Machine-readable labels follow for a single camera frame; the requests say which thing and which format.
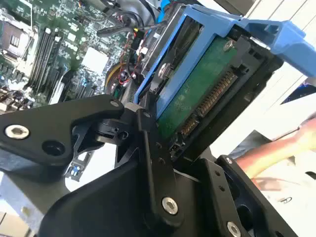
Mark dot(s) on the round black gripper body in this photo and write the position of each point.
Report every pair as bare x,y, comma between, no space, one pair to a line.
103,209

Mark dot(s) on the hard disk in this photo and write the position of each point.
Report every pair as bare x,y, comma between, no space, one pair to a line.
187,98

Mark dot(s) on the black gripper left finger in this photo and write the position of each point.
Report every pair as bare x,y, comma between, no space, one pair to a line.
37,118

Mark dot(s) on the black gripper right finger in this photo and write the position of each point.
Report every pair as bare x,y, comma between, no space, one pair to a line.
222,197

